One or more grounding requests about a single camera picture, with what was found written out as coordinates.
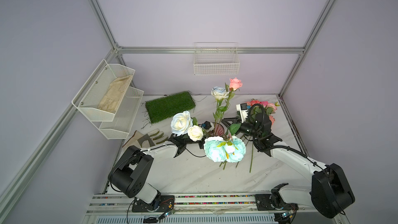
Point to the beige cloth in shelf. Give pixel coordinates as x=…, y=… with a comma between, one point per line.
x=114, y=94

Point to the green artificial grass mat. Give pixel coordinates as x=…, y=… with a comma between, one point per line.
x=166, y=107

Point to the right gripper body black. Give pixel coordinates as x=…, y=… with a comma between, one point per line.
x=246, y=128

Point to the orange pink peony stem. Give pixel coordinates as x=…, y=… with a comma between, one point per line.
x=270, y=118

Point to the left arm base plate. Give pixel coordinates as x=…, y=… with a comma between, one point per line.
x=159, y=204

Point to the pink carnation stem with bud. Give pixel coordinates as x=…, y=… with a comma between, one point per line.
x=269, y=107

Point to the small white rose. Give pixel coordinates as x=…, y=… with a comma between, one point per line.
x=195, y=133

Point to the mint green peony stem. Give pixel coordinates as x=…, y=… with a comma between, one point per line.
x=231, y=150

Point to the white mesh two-tier shelf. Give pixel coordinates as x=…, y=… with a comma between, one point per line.
x=113, y=126

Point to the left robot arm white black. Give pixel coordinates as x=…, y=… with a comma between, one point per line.
x=129, y=174

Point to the pale blue grey rose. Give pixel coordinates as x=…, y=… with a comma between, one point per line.
x=221, y=96

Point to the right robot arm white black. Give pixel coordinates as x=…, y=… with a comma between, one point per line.
x=329, y=191

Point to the large white rose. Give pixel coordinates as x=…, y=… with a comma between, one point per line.
x=181, y=122

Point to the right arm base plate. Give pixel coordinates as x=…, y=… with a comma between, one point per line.
x=273, y=201

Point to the white wire wall basket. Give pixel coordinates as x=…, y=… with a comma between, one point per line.
x=212, y=58

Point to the light pink rose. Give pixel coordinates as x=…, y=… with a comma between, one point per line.
x=235, y=85

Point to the aluminium front rail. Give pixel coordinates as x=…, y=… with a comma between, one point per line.
x=218, y=208

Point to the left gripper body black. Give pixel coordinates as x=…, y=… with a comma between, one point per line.
x=200, y=142

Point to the beige work glove on table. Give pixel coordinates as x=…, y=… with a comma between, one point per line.
x=147, y=140

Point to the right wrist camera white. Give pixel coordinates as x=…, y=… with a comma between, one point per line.
x=242, y=109

